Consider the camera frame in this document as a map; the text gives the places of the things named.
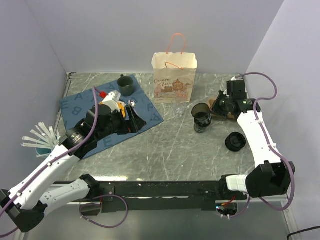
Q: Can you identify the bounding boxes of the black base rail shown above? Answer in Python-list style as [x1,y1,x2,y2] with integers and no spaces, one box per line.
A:
[49,178,251,213]

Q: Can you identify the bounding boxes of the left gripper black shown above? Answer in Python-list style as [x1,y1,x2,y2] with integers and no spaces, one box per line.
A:
[96,104,146,141]

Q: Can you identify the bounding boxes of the brown pulp cup carrier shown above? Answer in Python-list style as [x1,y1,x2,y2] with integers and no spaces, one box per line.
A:
[207,98,235,120]

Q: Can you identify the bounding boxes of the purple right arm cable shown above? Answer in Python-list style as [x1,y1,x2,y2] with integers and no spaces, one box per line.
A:
[234,72,296,212]

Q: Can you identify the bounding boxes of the dark takeout cup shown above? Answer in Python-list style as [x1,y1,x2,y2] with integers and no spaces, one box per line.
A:
[193,118,212,134]
[191,103,212,125]

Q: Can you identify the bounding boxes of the silver spoon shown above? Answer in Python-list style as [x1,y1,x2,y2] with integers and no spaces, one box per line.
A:
[128,99,136,108]

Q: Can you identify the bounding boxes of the blue alphabet placemat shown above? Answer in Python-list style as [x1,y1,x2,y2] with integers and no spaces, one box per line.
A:
[59,75,164,158]

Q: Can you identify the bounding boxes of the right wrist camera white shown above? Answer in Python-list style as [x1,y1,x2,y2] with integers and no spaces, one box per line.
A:
[225,76,247,97]

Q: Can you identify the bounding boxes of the clear plastic cup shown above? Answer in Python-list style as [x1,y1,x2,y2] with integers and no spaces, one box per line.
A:
[171,97,186,118]

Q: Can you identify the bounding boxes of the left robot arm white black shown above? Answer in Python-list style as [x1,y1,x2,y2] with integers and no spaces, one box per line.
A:
[0,104,147,233]

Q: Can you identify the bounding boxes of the dark green mug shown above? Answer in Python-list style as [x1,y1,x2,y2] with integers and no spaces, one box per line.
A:
[117,74,135,97]

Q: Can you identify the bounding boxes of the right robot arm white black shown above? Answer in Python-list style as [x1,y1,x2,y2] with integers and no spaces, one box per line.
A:
[210,90,291,200]

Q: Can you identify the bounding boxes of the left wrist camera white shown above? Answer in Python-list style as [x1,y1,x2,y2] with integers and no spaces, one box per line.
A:
[100,90,126,114]

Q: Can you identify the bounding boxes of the cream paper bag orange handles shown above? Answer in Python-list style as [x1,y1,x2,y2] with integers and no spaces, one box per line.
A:
[151,33,198,104]

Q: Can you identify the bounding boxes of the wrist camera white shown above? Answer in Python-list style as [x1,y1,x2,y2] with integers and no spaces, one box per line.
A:
[100,90,126,114]
[225,76,247,97]

